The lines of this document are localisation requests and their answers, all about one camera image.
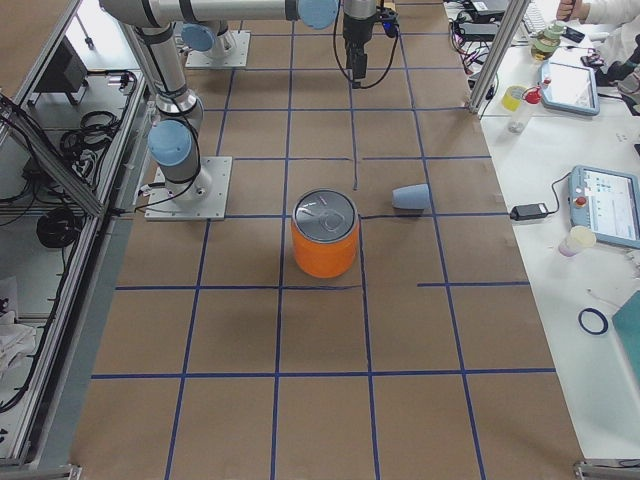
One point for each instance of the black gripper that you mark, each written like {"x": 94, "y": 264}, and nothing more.
{"x": 356, "y": 35}

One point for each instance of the light blue plastic cup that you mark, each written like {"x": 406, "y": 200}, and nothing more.
{"x": 412, "y": 197}

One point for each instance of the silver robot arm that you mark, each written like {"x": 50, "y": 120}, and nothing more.
{"x": 211, "y": 38}
{"x": 153, "y": 22}

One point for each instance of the cream paper cup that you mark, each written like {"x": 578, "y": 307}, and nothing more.
{"x": 578, "y": 239}

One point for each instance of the orange can with grey lid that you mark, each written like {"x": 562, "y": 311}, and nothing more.
{"x": 324, "y": 229}

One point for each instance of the yellow tape roll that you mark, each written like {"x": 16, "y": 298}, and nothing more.
{"x": 513, "y": 97}

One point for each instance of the clear plastic bottle red cap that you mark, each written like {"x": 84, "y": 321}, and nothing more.
{"x": 529, "y": 104}

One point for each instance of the far teach pendant tablet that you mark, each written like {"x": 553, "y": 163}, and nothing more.
{"x": 569, "y": 88}

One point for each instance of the teach pendant tablet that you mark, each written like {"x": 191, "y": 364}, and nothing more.
{"x": 569, "y": 88}
{"x": 606, "y": 202}

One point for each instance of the black power adapter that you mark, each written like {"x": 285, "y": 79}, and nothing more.
{"x": 525, "y": 212}

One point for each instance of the near teach pendant tablet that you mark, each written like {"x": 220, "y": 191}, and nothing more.
{"x": 606, "y": 202}

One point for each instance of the teal box corner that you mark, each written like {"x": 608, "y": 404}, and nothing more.
{"x": 627, "y": 326}

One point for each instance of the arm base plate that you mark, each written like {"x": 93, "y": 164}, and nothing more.
{"x": 205, "y": 199}
{"x": 237, "y": 59}

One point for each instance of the aluminium frame post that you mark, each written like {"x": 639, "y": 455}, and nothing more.
{"x": 511, "y": 20}

